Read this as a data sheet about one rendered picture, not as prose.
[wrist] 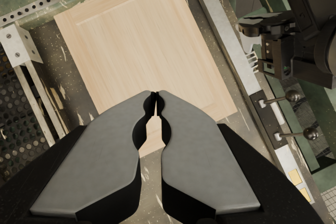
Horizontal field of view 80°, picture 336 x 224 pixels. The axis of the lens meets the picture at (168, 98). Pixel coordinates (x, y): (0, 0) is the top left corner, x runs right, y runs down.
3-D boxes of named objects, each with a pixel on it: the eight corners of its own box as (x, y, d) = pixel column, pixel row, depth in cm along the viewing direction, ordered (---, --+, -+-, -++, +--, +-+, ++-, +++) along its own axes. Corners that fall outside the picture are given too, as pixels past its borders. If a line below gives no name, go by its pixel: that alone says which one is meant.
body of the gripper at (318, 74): (254, 71, 35) (319, 96, 24) (249, 19, 31) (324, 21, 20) (292, 56, 36) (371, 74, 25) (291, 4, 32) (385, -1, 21)
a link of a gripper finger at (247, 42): (228, 51, 42) (257, 60, 34) (223, 22, 40) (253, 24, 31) (241, 46, 43) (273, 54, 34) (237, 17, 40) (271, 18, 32)
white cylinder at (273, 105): (281, 121, 72) (272, 101, 72) (286, 122, 69) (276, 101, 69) (274, 125, 72) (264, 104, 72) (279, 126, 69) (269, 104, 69)
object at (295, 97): (259, 97, 69) (299, 86, 58) (264, 107, 69) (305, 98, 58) (253, 101, 67) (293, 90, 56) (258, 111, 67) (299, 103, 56)
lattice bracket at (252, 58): (250, 52, 73) (254, 50, 70) (258, 70, 72) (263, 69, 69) (240, 57, 72) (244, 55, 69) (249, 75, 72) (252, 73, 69)
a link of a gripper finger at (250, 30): (231, 34, 36) (266, 40, 28) (230, 25, 35) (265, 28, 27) (255, 26, 36) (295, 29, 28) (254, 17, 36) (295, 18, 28)
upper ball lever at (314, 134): (274, 128, 69) (317, 124, 58) (279, 138, 69) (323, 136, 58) (268, 133, 67) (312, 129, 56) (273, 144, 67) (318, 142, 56)
